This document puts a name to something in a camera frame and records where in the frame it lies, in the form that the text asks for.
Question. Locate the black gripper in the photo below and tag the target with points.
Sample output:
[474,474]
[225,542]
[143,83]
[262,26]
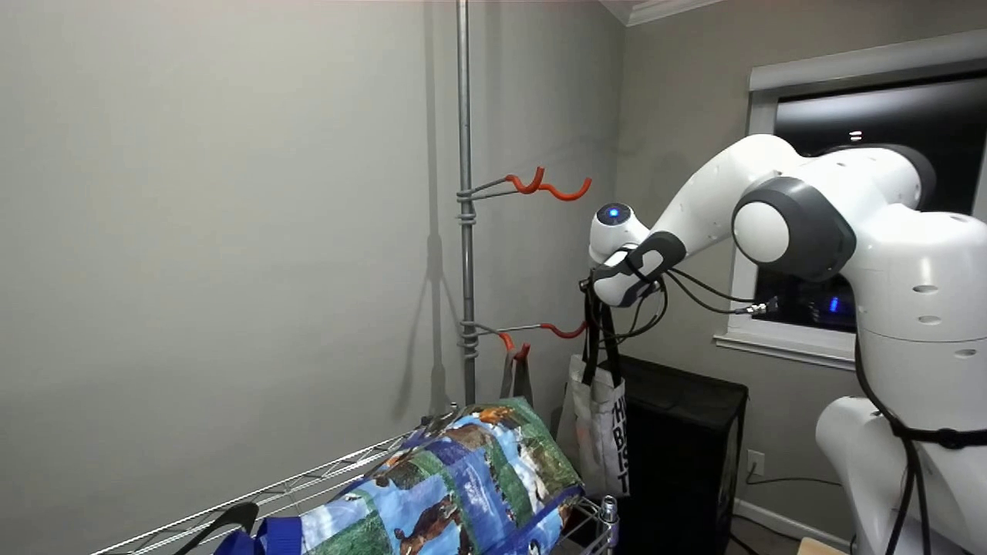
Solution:
[601,292]

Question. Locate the white trash slogan tote bag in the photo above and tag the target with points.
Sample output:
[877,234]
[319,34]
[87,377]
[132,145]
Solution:
[597,433]

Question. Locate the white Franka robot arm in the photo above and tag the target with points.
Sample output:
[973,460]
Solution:
[903,309]

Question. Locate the grey metal coat rack pole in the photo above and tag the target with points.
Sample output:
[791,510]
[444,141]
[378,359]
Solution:
[468,205]

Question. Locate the short orange-tipped low hook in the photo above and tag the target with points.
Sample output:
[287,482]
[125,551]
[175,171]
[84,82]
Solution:
[562,332]

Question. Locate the short orange-tipped high hook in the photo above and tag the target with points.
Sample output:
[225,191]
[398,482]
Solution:
[566,191]

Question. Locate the long orange-tipped low hook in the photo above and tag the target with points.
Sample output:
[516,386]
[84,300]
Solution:
[513,347]

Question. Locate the long orange-tipped high hook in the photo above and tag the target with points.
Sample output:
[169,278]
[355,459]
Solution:
[525,182]

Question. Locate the black cloth covered cabinet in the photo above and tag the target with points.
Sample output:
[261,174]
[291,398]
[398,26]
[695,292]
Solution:
[679,464]

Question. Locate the blue animal picture print bag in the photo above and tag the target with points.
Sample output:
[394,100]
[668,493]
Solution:
[464,482]

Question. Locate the white framed window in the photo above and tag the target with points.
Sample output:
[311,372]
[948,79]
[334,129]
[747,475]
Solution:
[873,103]

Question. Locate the white wall outlet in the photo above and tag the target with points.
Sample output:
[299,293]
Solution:
[755,464]

